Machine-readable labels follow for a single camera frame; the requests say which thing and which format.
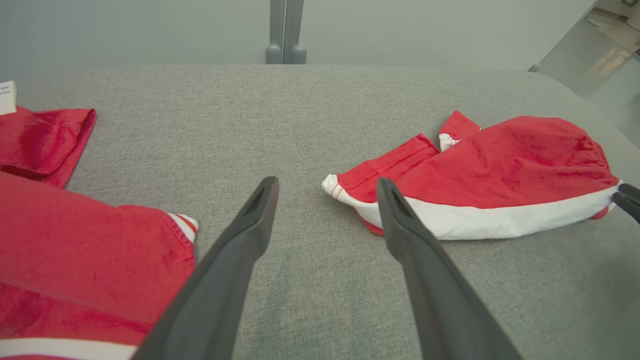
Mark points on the grey partition post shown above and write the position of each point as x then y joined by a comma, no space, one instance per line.
275,30
295,30

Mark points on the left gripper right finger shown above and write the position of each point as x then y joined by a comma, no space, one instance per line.
435,300

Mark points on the red white basketball jersey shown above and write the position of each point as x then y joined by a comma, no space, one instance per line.
75,265

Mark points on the red white shorts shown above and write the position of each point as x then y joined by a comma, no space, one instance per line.
500,170

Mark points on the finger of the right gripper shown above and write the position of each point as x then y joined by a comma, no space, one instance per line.
632,193
630,207

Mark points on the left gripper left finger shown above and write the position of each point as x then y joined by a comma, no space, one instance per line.
225,290

